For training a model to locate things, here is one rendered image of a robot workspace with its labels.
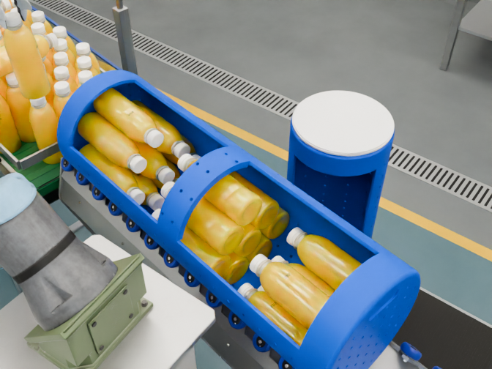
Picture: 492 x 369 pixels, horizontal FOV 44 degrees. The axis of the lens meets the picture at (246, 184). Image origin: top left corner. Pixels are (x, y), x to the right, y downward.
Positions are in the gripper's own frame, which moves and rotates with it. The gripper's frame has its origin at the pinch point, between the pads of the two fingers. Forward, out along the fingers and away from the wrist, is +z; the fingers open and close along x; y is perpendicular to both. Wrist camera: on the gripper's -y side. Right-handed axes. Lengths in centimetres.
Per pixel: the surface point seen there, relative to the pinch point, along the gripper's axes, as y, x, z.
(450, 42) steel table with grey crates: -17, 247, 122
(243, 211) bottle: 68, 8, 20
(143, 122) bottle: 32.8, 10.0, 18.1
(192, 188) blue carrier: 59, 3, 17
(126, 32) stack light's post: -29, 45, 35
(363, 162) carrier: 64, 54, 39
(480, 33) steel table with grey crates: -3, 252, 113
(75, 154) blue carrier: 22.7, -4.0, 25.2
